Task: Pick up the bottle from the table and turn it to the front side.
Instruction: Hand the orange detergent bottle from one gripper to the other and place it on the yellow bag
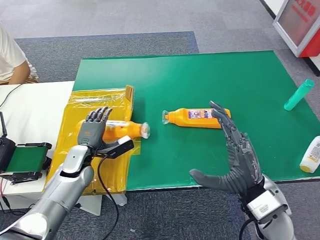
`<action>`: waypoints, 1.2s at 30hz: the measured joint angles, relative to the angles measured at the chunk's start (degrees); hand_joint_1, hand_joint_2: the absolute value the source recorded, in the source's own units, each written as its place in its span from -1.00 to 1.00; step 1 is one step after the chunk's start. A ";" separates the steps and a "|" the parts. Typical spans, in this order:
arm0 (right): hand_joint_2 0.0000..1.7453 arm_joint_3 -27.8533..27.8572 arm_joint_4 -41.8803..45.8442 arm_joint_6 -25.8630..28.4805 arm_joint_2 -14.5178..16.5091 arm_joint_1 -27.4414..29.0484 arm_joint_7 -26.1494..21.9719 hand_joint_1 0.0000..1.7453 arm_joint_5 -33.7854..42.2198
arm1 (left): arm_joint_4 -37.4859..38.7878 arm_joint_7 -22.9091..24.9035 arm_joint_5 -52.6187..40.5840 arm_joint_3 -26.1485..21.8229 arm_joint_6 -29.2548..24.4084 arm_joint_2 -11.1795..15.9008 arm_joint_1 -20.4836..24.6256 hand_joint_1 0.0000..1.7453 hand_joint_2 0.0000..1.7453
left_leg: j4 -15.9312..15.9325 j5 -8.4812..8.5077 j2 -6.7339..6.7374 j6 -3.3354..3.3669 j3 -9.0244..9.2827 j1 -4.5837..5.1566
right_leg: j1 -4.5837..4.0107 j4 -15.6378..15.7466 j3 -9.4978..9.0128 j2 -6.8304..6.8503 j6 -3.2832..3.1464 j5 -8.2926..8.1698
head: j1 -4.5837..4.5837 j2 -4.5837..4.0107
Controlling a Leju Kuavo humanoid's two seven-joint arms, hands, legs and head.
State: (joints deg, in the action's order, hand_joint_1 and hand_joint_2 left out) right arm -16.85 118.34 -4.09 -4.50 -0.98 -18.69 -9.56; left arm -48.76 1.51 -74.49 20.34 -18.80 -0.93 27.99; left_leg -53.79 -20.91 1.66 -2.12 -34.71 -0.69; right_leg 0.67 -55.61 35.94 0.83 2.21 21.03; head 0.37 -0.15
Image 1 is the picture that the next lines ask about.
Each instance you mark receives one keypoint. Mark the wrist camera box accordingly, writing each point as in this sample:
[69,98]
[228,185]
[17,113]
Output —
[120,147]
[266,207]

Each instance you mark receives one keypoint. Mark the small green belt conveyor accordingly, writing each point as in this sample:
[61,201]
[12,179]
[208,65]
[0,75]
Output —
[25,159]

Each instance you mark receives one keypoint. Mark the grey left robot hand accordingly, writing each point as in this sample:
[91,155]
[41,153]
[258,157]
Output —
[91,132]

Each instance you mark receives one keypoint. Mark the green mat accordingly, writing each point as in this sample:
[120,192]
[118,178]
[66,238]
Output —
[200,82]

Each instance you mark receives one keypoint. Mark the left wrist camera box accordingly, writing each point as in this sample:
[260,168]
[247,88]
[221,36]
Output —
[120,147]

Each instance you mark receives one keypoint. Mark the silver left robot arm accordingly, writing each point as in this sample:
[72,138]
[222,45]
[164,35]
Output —
[57,195]

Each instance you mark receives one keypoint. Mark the white table base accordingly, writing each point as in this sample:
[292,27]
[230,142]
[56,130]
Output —
[90,205]

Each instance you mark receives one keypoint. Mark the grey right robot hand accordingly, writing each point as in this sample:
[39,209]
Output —
[242,165]

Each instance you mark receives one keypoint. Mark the orange bottle with label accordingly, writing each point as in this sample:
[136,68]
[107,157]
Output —
[189,119]
[124,130]

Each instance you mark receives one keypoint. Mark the white bottle with yellow cap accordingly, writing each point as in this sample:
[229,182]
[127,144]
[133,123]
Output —
[312,155]

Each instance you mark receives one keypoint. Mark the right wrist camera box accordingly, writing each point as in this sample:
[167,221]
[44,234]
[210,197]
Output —
[266,207]

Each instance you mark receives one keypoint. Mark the yellow taped cardboard box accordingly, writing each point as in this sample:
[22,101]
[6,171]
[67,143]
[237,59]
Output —
[115,172]

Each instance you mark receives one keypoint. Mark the person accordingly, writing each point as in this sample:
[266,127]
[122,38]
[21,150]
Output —
[10,53]

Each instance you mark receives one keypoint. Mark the black controller with antenna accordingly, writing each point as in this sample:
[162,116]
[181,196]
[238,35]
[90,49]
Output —
[6,150]

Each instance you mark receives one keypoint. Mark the green plastic bottle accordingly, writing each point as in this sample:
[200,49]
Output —
[299,95]

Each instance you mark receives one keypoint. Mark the red and white sign stand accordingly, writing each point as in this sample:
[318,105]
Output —
[300,26]

